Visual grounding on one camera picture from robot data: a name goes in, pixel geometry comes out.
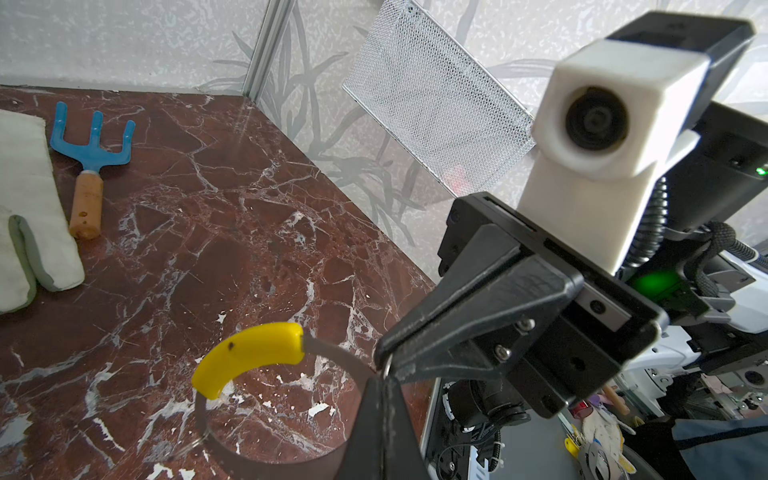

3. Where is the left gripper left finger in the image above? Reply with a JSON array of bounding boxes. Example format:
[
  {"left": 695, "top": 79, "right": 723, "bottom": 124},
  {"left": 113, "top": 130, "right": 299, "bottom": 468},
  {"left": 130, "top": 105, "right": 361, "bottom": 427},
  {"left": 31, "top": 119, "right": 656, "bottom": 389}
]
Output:
[{"left": 335, "top": 376, "right": 384, "bottom": 480}]

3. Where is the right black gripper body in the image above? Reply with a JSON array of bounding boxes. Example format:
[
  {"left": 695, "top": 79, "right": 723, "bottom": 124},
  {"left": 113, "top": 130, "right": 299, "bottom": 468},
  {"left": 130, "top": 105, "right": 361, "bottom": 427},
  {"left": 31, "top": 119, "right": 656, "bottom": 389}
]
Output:
[{"left": 439, "top": 192, "right": 669, "bottom": 418}]

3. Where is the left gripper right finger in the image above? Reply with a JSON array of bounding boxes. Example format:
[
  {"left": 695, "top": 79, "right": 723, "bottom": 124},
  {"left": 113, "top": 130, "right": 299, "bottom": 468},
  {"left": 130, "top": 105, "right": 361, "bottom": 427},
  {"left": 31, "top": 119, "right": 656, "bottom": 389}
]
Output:
[{"left": 382, "top": 376, "right": 430, "bottom": 480}]

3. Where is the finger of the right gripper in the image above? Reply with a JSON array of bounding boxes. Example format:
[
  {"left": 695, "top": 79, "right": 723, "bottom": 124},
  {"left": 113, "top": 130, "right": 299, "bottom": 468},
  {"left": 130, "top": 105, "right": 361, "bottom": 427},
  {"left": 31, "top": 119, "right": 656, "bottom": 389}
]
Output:
[
  {"left": 375, "top": 254, "right": 584, "bottom": 383},
  {"left": 429, "top": 225, "right": 522, "bottom": 300}
]

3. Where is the metal keyring with yellow tag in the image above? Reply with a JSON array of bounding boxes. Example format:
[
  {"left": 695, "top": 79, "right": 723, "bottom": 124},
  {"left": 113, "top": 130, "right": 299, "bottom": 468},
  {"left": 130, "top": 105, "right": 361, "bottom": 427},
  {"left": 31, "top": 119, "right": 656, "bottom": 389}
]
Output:
[{"left": 190, "top": 321, "right": 379, "bottom": 480}]

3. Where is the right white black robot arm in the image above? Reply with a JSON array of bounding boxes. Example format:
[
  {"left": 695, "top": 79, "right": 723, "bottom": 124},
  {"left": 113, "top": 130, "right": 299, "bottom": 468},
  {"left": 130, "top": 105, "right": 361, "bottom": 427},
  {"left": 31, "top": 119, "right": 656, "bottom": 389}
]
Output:
[{"left": 375, "top": 103, "right": 767, "bottom": 417}]

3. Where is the cream gardening glove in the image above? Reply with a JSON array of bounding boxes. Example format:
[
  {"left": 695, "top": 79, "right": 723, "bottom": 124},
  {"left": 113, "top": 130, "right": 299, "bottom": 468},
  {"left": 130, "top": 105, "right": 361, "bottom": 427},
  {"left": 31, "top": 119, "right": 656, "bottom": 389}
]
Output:
[{"left": 1, "top": 110, "right": 85, "bottom": 314}]

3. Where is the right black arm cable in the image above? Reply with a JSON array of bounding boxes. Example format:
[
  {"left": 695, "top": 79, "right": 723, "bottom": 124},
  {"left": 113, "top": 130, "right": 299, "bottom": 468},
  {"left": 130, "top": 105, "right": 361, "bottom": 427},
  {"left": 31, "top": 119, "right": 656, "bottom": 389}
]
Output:
[{"left": 623, "top": 176, "right": 760, "bottom": 301}]

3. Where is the white wire mesh basket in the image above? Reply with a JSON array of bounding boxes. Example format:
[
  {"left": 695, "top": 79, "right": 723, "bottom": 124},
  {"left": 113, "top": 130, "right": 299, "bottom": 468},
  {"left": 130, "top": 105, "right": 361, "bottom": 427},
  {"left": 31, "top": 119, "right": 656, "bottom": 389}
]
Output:
[{"left": 342, "top": 1, "right": 535, "bottom": 196}]

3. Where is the aluminium frame rail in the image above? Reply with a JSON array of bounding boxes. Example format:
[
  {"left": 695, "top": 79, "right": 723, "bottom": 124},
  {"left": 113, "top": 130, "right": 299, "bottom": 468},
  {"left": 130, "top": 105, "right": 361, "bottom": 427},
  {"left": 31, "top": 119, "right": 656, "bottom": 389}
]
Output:
[{"left": 243, "top": 0, "right": 296, "bottom": 102}]

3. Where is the blue hand rake wooden handle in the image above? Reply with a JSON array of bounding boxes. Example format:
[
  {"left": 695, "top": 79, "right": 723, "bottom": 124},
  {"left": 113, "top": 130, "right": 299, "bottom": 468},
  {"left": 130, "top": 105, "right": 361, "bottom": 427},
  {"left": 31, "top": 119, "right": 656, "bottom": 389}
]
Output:
[{"left": 49, "top": 102, "right": 136, "bottom": 240}]

